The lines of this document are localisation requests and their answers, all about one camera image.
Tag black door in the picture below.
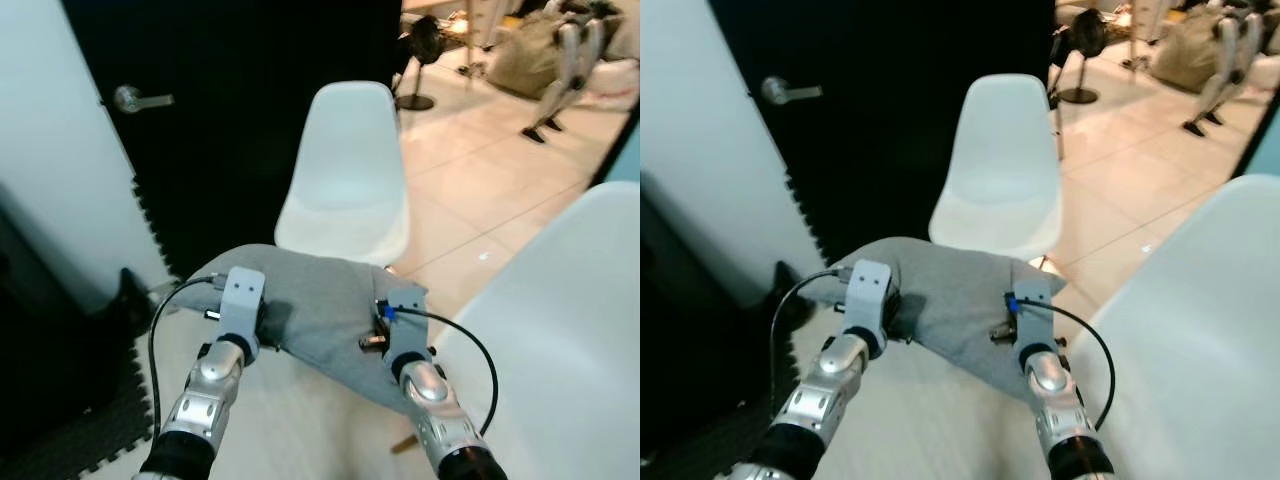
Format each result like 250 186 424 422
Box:
60 0 407 283
704 0 1062 293

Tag black foam floor mat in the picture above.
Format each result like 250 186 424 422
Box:
0 175 193 480
640 180 831 480

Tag beige beanbag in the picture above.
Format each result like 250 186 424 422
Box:
484 12 573 101
1148 8 1233 96

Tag white stand legs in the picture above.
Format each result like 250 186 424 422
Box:
458 0 503 80
1119 0 1163 72

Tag standing humanoid robot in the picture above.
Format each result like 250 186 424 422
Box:
1181 0 1263 138
519 0 604 145

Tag pink white cushion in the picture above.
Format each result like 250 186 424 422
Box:
1238 52 1280 103
578 58 641 113

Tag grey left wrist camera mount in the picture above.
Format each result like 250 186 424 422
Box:
844 259 895 338
217 266 268 347

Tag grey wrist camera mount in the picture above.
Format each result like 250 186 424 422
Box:
844 259 895 338
378 289 432 362
1008 277 1058 352
217 266 268 347

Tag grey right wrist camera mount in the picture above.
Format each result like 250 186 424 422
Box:
378 289 432 362
1008 277 1058 352

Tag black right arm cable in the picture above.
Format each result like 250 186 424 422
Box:
1009 296 1117 433
384 304 500 438

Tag silver door lever handle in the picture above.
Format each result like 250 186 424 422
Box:
759 75 825 107
111 84 177 115

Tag black pedestal fan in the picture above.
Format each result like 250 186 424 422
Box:
394 14 447 112
1048 10 1108 107

